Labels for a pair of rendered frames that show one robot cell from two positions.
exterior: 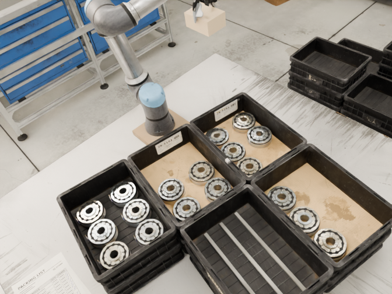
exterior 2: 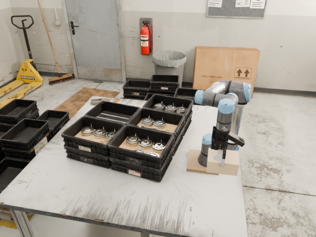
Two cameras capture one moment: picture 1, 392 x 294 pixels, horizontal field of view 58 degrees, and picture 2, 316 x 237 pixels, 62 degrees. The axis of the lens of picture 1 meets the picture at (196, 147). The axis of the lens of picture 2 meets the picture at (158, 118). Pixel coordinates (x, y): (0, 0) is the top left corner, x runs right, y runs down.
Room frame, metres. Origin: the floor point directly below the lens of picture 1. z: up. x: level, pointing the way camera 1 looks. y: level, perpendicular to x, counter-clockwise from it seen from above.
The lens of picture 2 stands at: (2.18, -1.18, 2.03)
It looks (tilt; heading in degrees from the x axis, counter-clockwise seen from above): 31 degrees down; 137
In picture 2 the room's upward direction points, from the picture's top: straight up
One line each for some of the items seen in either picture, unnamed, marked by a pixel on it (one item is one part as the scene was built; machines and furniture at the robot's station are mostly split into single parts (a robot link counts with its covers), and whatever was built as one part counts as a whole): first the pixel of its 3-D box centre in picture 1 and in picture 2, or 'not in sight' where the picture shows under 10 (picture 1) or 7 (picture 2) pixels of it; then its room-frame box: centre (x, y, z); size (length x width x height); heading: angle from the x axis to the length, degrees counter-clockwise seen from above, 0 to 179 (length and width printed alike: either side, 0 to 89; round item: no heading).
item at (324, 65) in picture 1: (324, 85); not in sight; (1.77, -0.92, 0.37); 0.40 x 0.30 x 0.45; 35
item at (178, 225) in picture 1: (184, 170); (156, 121); (0.84, 0.06, 0.92); 0.40 x 0.30 x 0.02; 26
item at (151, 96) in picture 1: (153, 100); (210, 143); (1.32, 0.16, 0.89); 0.13 x 0.12 x 0.14; 22
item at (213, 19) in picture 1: (205, 18); (222, 161); (1.61, -0.16, 1.09); 0.16 x 0.12 x 0.07; 35
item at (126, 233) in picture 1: (117, 220); (168, 109); (0.71, 0.33, 0.87); 0.40 x 0.30 x 0.11; 26
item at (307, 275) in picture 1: (252, 256); (113, 117); (0.48, -0.11, 0.87); 0.40 x 0.30 x 0.11; 26
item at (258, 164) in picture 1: (249, 167); (132, 139); (0.85, -0.19, 0.86); 0.10 x 0.10 x 0.01
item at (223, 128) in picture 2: not in sight; (223, 125); (1.59, -0.18, 1.32); 0.08 x 0.08 x 0.05
